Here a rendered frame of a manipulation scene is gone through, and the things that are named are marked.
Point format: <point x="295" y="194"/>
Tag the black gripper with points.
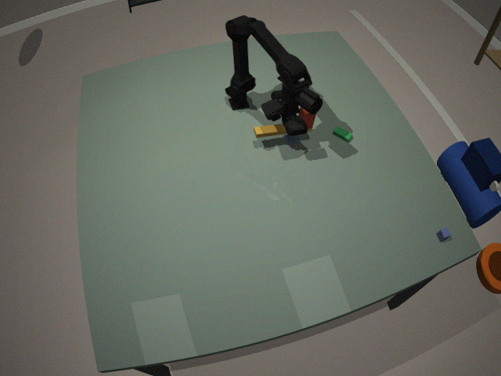
<point x="293" y="123"/>

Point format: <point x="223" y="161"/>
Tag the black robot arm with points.
<point x="289" y="68"/>

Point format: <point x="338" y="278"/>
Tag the blue triangular wedge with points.
<point x="291" y="139"/>

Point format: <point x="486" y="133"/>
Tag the green rectangular block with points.
<point x="342" y="134"/>

